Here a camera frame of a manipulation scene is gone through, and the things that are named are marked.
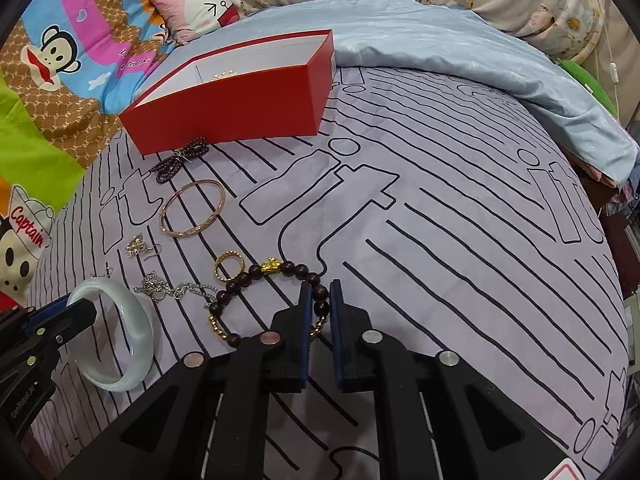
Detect pale green jade bangle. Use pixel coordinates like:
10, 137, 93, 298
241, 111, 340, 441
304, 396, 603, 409
66, 278, 156, 392

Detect brown wooden bead bracelet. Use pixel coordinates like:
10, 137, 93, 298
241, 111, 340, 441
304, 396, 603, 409
207, 256, 331, 348

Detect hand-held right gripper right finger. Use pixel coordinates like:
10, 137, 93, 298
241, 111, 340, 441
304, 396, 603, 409
330, 279, 591, 480

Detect silver chain necklace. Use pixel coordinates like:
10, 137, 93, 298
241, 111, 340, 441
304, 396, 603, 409
134, 271, 221, 310

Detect white cable with switch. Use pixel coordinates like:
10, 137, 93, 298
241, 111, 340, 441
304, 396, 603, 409
597, 0, 626, 111

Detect silver earrings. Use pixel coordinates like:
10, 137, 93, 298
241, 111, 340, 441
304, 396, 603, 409
125, 235, 163, 261

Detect pink cartoon pillow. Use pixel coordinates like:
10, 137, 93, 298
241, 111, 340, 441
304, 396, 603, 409
145, 0, 246, 46

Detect green plastic item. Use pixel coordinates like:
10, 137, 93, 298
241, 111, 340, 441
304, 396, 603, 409
557, 57, 618, 116

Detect red cardboard box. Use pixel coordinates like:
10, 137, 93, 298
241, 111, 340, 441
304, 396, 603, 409
119, 29, 335, 157

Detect light blue quilt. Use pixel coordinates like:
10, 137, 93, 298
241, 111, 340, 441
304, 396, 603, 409
220, 0, 638, 188

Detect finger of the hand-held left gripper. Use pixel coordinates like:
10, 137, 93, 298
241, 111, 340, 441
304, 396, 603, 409
22, 302, 97, 368
0, 296, 71, 333

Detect gold ring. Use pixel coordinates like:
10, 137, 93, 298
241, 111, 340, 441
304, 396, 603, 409
214, 251, 246, 282

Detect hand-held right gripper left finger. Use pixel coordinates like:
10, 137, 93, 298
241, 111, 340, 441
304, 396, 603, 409
59, 280, 313, 480

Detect lilac striped bed sheet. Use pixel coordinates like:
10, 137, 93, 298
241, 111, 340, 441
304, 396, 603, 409
25, 67, 631, 480

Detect colourful cartoon blanket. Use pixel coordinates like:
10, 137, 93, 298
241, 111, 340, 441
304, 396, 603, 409
0, 0, 191, 311

